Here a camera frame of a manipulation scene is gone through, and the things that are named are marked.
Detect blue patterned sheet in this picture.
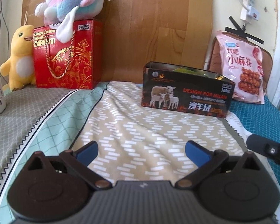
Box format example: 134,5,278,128
229,97,280,217

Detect brown cushion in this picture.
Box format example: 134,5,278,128
204,36,273,98

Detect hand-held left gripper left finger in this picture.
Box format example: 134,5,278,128
26,141,113,190

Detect black sheep-print tin box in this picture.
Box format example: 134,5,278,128
141,61,236,118

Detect grey zigzag blanket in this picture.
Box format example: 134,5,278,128
0,84,73,192

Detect pink and blue plush toy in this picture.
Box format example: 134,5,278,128
35,0,108,43

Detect red gift box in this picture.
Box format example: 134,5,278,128
33,19,103,90

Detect black tape strip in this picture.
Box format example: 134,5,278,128
225,27,265,44
229,16,246,29

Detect yellow duck plush toy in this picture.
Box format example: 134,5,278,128
0,12,36,91

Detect beige dash-pattern cloth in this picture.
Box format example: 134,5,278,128
70,82,248,185

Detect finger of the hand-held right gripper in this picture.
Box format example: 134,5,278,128
246,134,280,166

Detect wood-pattern board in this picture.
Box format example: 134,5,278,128
21,0,215,90

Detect pink snack bag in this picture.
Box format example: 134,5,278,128
216,30,265,105

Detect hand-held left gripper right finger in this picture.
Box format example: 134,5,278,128
175,141,262,190

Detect white adapter with red switch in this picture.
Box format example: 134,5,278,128
240,6,259,21

